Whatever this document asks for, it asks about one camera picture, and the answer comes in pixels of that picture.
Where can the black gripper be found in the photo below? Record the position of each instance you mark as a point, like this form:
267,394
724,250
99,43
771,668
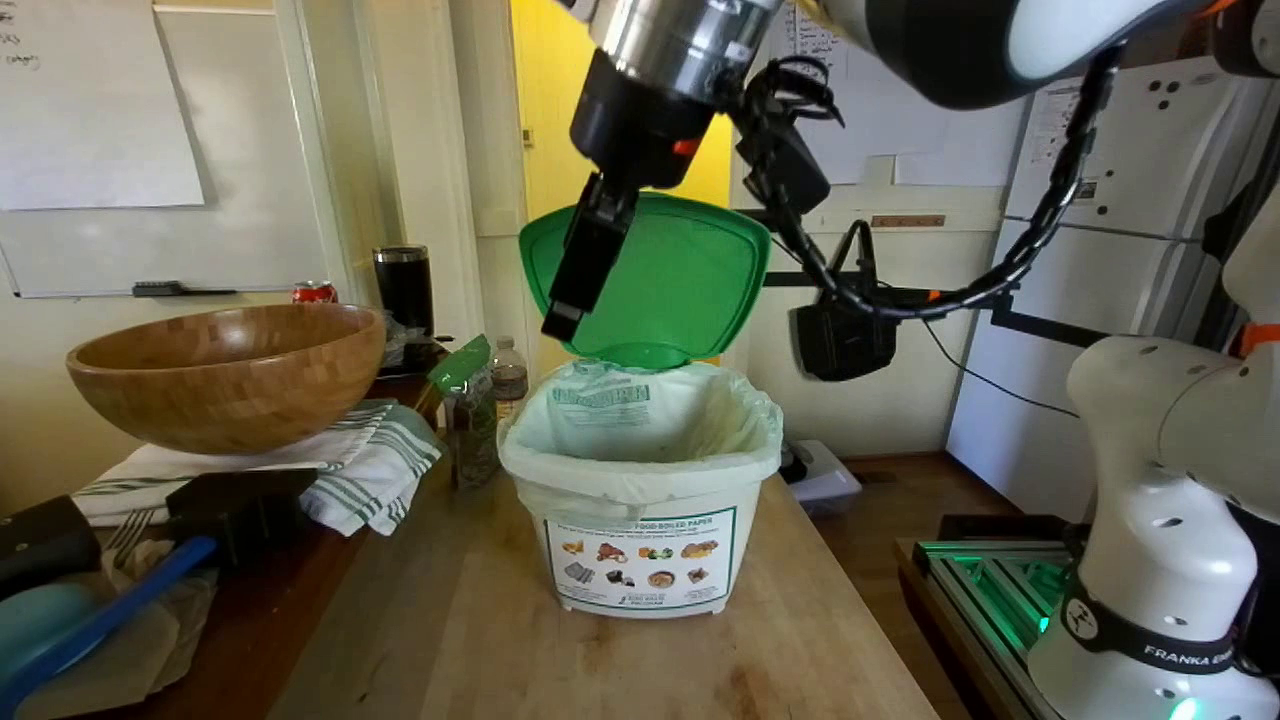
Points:
636,124

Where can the white compost bin with label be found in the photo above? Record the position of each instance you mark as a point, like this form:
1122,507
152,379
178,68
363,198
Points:
643,552

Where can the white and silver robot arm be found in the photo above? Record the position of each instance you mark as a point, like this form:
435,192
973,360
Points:
1174,533

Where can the green bin lid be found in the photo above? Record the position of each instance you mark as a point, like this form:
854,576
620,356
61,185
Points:
675,281

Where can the small dark capped bottle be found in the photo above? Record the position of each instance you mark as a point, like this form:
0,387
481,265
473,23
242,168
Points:
508,369

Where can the green packet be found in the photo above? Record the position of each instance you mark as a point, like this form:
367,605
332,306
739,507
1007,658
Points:
463,364

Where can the black cylindrical cup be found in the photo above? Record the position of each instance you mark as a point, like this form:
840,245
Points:
403,287

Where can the dark glass jar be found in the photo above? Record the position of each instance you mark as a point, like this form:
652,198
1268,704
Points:
473,434

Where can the black hanging bag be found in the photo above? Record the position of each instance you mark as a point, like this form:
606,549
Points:
840,334

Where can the white green striped towel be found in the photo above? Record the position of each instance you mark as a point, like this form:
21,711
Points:
367,465

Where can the white power box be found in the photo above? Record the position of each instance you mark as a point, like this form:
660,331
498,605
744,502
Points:
824,473

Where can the wooden bowl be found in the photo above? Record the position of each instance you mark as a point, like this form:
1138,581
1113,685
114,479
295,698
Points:
225,383

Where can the black marker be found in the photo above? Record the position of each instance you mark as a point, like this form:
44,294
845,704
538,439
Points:
182,288

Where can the small whiteboard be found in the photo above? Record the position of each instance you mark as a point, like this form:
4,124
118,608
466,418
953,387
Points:
93,100

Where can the silver fork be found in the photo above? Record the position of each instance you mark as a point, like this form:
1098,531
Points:
124,533

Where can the white refrigerator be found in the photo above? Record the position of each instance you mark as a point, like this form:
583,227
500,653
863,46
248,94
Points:
1135,252

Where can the black flat utensil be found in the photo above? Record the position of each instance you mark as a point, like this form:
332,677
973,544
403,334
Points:
44,542

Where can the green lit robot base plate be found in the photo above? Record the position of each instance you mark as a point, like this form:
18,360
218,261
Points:
993,594

